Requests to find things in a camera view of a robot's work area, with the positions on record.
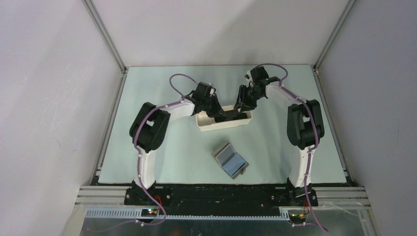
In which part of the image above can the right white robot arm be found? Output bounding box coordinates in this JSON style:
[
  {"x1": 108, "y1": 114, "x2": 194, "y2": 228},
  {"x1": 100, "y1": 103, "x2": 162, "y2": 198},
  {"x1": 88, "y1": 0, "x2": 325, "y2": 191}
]
[{"x1": 234, "y1": 64, "x2": 325, "y2": 206}]

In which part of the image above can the white slotted cable duct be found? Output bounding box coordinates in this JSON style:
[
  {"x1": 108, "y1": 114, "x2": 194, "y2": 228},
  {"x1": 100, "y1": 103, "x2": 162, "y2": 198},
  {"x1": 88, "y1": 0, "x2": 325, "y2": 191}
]
[{"x1": 85, "y1": 207, "x2": 290, "y2": 221}]

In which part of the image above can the right aluminium frame post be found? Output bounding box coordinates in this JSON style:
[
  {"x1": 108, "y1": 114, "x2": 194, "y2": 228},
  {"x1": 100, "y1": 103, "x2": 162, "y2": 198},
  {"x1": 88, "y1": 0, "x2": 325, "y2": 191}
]
[{"x1": 313, "y1": 0, "x2": 357, "y2": 75}]

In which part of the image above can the left aluminium frame post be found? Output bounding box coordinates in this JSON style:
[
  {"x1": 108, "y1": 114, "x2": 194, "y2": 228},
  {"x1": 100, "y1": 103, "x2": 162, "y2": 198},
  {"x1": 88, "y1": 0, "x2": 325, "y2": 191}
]
[{"x1": 82, "y1": 0, "x2": 127, "y2": 73}]

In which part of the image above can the aluminium frame post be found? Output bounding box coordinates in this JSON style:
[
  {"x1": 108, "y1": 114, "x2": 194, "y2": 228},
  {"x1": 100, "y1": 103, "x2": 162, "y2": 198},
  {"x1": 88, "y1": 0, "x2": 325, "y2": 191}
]
[
  {"x1": 82, "y1": 0, "x2": 127, "y2": 73},
  {"x1": 313, "y1": 0, "x2": 357, "y2": 75}
]

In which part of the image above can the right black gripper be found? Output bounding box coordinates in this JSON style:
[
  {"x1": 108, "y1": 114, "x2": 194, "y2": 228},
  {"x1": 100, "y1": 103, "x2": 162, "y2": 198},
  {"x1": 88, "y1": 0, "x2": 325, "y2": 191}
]
[{"x1": 234, "y1": 85, "x2": 264, "y2": 113}]

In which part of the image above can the silver metal card holder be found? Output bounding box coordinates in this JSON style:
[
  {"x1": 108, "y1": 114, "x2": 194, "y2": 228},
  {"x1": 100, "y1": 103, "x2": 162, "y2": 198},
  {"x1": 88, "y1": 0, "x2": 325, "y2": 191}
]
[{"x1": 212, "y1": 141, "x2": 249, "y2": 179}]

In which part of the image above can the right small circuit board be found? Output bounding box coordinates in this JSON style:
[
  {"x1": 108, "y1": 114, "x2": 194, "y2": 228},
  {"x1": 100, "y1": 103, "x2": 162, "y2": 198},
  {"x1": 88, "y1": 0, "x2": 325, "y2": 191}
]
[{"x1": 290, "y1": 213, "x2": 308, "y2": 221}]

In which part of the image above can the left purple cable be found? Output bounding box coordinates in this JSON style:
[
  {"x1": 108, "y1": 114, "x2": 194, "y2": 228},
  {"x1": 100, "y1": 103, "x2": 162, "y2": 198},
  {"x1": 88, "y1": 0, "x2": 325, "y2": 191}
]
[{"x1": 133, "y1": 73, "x2": 198, "y2": 227}]

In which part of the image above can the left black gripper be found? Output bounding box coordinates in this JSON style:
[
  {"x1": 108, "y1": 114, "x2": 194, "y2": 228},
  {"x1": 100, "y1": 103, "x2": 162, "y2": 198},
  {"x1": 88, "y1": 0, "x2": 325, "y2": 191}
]
[{"x1": 202, "y1": 93, "x2": 226, "y2": 118}]

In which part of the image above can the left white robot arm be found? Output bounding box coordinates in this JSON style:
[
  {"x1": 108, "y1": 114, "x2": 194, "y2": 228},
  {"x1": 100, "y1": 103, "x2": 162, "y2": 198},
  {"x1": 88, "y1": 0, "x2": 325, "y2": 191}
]
[{"x1": 129, "y1": 82, "x2": 227, "y2": 205}]

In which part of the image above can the white plastic tray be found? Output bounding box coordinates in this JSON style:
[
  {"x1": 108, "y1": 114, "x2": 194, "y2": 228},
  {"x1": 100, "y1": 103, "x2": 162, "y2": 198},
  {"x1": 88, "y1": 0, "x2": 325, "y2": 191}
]
[{"x1": 195, "y1": 105, "x2": 252, "y2": 132}]

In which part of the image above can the small circuit board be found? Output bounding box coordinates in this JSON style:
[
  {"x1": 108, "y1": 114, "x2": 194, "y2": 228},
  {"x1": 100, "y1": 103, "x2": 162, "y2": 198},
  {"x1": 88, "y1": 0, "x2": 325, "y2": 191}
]
[
  {"x1": 290, "y1": 213, "x2": 308, "y2": 221},
  {"x1": 141, "y1": 208, "x2": 159, "y2": 217}
]

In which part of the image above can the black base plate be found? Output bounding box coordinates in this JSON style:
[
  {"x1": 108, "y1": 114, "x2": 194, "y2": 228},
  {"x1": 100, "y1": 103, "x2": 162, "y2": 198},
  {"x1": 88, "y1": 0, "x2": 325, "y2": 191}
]
[{"x1": 124, "y1": 183, "x2": 318, "y2": 216}]

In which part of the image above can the left small circuit board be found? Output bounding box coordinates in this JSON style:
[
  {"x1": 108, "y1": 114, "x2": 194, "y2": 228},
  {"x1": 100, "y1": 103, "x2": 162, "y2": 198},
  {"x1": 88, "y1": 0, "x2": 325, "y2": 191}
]
[{"x1": 141, "y1": 208, "x2": 159, "y2": 217}]

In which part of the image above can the black credit card stack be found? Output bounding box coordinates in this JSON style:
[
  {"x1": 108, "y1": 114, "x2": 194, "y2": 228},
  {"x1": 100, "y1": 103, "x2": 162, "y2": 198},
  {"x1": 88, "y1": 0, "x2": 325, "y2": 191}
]
[{"x1": 214, "y1": 110, "x2": 248, "y2": 123}]

